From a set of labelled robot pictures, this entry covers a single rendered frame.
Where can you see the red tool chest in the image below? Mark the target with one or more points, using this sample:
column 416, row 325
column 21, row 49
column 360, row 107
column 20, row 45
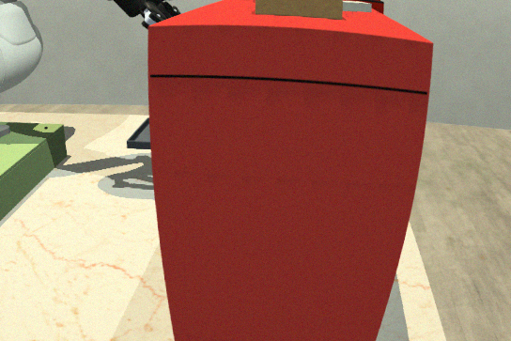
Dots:
column 285, row 154

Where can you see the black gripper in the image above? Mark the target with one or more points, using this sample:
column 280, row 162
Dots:
column 160, row 10

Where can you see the tan rectangular block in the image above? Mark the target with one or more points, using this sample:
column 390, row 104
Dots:
column 325, row 9

